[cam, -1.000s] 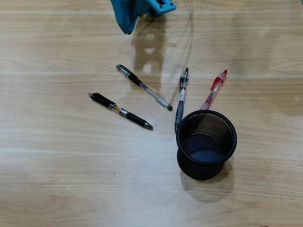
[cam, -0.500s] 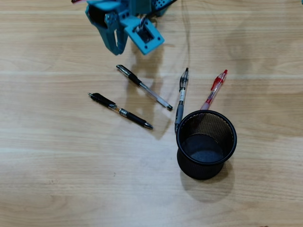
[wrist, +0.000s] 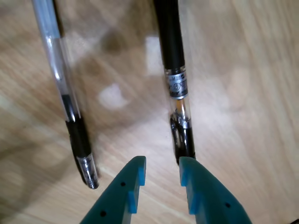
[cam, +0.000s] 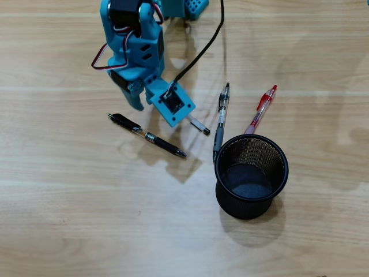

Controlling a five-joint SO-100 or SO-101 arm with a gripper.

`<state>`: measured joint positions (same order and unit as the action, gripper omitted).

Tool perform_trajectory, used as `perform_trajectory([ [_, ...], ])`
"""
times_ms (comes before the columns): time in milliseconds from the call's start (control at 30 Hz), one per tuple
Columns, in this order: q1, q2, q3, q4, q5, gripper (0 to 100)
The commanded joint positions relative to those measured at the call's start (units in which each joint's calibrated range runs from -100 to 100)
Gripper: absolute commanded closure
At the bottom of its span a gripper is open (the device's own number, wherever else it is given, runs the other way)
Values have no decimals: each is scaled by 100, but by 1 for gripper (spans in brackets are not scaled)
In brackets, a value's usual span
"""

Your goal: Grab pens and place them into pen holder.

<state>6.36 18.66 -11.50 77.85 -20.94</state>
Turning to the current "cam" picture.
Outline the teal gripper black servo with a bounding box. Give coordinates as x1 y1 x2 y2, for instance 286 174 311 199
107 24 168 112

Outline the black retractable pen black grip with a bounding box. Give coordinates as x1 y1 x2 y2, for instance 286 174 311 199
107 113 187 159

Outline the clear capped pen black grip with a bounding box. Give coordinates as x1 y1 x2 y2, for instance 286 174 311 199
186 114 211 136

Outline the black pen grey grip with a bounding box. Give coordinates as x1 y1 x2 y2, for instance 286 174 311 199
212 82 231 165

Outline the red retractable pen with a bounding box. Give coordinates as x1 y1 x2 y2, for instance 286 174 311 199
243 84 278 136

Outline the black mesh pen holder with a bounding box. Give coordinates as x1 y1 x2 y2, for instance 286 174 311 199
214 133 289 220

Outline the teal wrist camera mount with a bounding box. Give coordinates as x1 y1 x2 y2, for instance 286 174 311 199
149 81 197 128

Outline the red white black servo wire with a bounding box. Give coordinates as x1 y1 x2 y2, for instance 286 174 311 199
91 2 165 72

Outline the black camera cable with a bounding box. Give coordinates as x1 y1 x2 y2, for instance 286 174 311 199
172 0 225 87

